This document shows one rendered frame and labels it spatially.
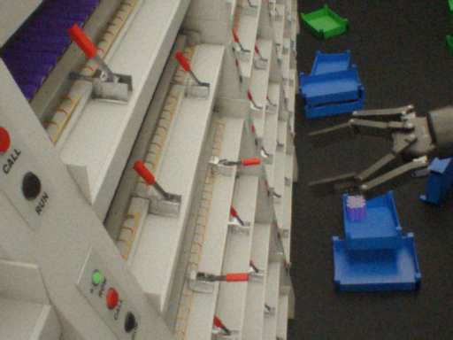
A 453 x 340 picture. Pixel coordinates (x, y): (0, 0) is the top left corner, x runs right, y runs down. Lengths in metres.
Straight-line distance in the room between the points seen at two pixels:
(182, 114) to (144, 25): 0.19
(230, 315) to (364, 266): 1.01
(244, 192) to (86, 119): 0.72
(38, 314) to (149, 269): 0.25
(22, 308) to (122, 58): 0.34
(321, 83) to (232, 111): 1.62
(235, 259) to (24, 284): 0.74
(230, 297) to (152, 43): 0.57
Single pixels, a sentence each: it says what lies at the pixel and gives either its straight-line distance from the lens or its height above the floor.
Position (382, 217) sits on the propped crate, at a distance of 2.02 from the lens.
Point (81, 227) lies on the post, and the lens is 0.41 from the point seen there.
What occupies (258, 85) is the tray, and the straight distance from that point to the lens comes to 1.53.
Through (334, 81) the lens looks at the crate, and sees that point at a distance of 2.68.
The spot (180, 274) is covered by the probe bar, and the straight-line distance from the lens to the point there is 0.78.
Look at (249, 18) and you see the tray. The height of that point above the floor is 0.94.
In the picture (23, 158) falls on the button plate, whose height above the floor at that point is 1.41.
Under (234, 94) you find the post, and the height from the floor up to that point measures 1.00.
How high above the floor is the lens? 1.58
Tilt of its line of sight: 41 degrees down
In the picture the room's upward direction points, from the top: 18 degrees counter-clockwise
